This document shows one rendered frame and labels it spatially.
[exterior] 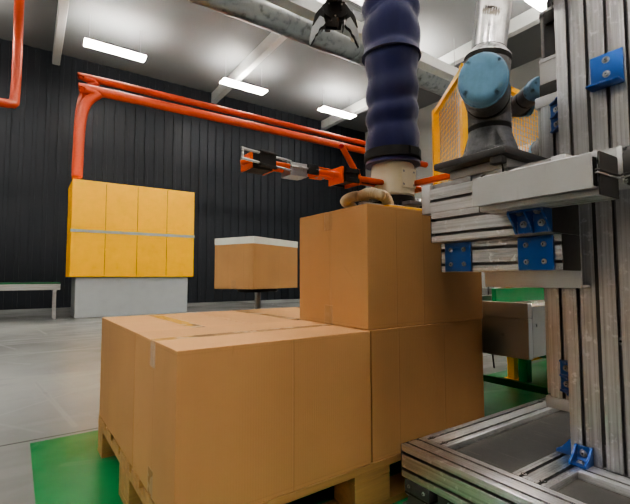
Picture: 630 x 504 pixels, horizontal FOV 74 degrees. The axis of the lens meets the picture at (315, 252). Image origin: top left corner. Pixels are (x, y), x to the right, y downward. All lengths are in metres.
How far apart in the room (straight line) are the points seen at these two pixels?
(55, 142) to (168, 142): 2.71
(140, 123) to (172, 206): 4.24
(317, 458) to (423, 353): 0.51
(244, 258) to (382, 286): 1.98
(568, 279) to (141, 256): 7.97
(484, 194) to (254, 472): 0.88
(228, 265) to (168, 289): 5.54
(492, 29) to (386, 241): 0.65
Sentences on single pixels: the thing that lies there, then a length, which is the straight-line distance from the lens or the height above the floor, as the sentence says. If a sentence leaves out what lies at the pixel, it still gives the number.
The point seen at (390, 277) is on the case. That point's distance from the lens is 1.38.
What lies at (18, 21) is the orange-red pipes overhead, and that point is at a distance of 10.48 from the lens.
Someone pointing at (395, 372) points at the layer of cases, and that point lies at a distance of 1.42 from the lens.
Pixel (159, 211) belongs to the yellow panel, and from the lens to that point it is 8.79.
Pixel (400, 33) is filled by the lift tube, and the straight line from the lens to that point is 1.83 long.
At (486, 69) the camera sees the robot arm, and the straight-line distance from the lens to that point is 1.18.
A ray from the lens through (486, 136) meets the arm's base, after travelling 1.27.
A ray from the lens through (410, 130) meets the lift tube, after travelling 1.69.
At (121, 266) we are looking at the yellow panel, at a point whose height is 0.92.
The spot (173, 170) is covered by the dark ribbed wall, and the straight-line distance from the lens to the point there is 12.46.
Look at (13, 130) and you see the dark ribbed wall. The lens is 12.18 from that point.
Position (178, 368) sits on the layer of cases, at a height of 0.50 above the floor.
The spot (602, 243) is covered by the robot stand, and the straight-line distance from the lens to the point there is 1.29.
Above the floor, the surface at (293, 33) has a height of 4.78.
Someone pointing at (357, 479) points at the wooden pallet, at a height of 0.11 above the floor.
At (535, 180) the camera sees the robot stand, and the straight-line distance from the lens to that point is 1.02.
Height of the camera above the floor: 0.71
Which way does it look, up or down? 3 degrees up
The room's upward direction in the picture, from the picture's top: straight up
